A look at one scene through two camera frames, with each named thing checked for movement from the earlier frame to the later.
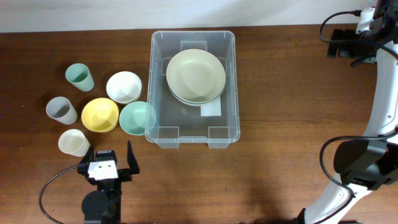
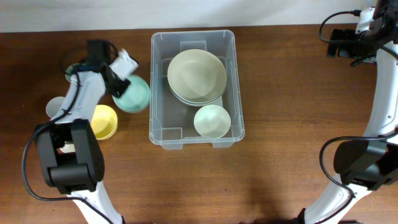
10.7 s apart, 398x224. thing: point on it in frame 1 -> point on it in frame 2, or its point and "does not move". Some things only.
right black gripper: [345, 51] does not move
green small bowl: [133, 117] -> [136, 97]
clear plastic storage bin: [193, 90] does not move
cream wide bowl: [195, 95] does not move
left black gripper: [125, 174] -> [120, 93]
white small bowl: [124, 87] -> [212, 121]
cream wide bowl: [195, 75] does not move
